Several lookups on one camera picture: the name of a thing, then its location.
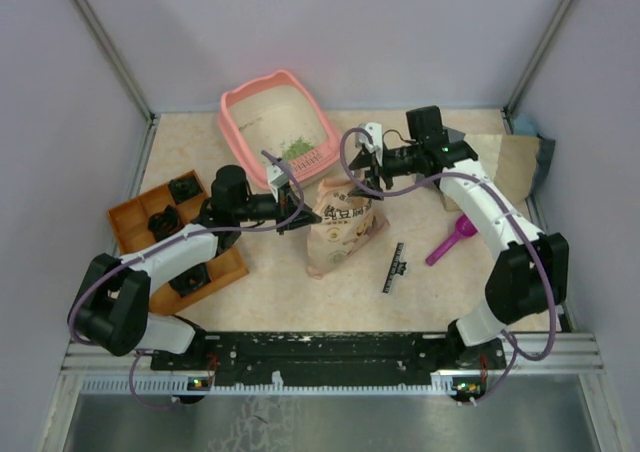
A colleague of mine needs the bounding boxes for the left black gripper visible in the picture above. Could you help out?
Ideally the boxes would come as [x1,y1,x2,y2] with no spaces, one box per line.
[234,182,323,235]

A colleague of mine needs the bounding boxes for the beige cat litter bag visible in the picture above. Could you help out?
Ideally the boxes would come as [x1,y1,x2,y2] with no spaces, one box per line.
[306,177,389,279]

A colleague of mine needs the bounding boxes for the purple plastic scoop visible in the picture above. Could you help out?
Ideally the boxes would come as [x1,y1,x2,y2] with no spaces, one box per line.
[425,215,477,266]

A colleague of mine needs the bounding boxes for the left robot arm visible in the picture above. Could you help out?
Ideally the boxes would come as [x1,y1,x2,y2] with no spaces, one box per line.
[67,162,321,369]

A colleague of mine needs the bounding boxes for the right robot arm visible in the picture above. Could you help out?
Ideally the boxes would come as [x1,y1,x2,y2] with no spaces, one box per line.
[341,106,569,368]

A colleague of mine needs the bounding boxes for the green litter pellets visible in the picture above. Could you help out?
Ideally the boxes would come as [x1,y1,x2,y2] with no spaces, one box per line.
[279,136,315,163]

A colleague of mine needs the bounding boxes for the pink litter box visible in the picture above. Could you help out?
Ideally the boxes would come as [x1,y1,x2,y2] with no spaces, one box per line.
[217,69,341,190]

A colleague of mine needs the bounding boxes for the black part front tray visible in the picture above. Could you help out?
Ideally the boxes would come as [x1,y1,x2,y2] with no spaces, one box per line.
[169,263,210,298]

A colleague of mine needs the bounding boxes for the black part in tray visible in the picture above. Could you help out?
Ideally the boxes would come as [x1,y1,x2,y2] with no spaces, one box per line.
[168,174,202,204]

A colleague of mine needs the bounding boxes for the grey beige folded cloth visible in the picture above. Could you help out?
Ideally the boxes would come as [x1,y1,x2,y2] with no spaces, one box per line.
[447,129,556,206]

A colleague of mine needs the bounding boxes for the blue cloth in corner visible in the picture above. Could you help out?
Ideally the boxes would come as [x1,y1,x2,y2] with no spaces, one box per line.
[512,114,542,138]

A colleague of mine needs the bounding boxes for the orange compartment tray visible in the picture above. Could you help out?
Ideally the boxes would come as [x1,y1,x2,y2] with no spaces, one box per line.
[107,171,249,316]

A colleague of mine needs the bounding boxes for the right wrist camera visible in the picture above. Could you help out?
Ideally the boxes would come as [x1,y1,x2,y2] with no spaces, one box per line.
[355,122,384,166]

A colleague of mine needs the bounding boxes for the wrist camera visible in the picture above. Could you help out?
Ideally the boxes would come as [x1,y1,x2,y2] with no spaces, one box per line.
[355,122,384,166]
[265,160,291,202]

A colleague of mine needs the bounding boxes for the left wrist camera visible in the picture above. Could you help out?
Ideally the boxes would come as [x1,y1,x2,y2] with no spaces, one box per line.
[265,160,291,202]

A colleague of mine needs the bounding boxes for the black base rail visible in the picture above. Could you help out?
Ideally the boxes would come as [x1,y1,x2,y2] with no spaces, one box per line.
[151,331,506,387]

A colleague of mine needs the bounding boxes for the black ring in tray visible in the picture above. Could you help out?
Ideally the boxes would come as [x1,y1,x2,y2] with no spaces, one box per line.
[148,206,184,241]

